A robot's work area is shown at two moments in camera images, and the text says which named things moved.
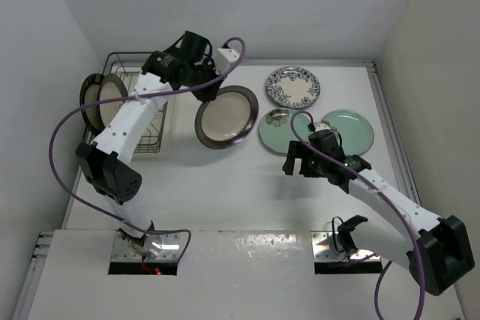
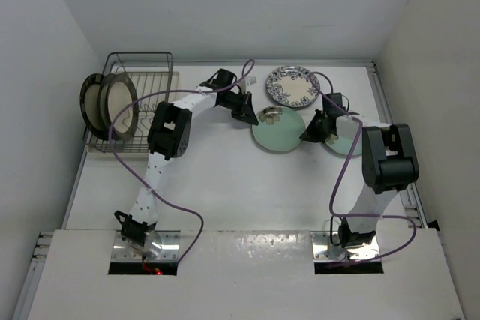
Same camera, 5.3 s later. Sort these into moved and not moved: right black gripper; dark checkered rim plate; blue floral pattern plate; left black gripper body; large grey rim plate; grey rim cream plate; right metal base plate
Moved: right black gripper; large grey rim plate; left black gripper body
Not moved: dark checkered rim plate; right metal base plate; grey rim cream plate; blue floral pattern plate
